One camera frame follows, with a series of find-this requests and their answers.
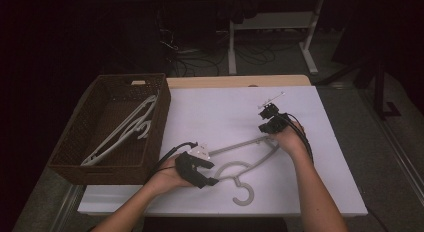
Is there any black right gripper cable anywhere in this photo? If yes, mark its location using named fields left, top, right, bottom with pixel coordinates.
left=282, top=112, right=316, bottom=164

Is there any bundle of floor cables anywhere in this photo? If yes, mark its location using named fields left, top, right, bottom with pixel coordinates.
left=159, top=23, right=301, bottom=78

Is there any person's right hand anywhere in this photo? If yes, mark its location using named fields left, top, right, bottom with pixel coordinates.
left=268, top=120, right=307, bottom=160

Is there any grey plastic clothes hanger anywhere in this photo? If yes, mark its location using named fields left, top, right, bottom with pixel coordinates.
left=80, top=94, right=160, bottom=167
left=89, top=116, right=154, bottom=161
left=208, top=135, right=282, bottom=207

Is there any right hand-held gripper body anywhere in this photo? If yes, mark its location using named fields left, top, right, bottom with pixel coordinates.
left=257, top=91, right=299, bottom=133

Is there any brown wicker basket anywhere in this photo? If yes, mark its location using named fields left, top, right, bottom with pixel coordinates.
left=47, top=73, right=172, bottom=186

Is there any white metal desk frame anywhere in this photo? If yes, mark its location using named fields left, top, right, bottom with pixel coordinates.
left=227, top=0, right=325, bottom=76

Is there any person's left hand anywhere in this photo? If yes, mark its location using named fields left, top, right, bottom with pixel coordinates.
left=144, top=154, right=195, bottom=197

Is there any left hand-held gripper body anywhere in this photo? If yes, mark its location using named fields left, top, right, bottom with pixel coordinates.
left=174, top=143, right=212, bottom=190

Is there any dark metal stand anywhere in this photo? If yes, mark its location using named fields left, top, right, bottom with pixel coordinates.
left=314, top=56, right=403, bottom=120

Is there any person's dark clothing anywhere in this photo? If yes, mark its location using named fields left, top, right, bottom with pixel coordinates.
left=143, top=217, right=290, bottom=232

